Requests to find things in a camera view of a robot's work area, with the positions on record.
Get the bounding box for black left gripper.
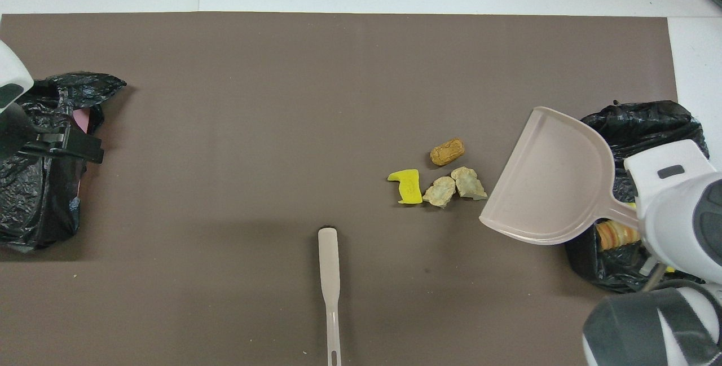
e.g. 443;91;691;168
0;102;105;165

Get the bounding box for beige hand brush black bristles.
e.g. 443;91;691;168
317;227;344;366

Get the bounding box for notched yellow sponge piece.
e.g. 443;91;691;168
387;169;424;205

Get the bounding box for pale pastry piece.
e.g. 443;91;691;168
450;166;488;201
422;176;456;208

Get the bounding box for brown bread roll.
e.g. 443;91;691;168
430;138;466;167

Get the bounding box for beige plastic dustpan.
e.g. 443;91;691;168
479;106;642;246

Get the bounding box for orange striped croissant piece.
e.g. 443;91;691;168
596;220;642;252

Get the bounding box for crumpled black trash bag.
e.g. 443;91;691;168
0;72;127;253

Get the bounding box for black bag lined open bin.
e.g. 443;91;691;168
564;100;712;294

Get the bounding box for brown table mat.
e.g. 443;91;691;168
0;12;707;366

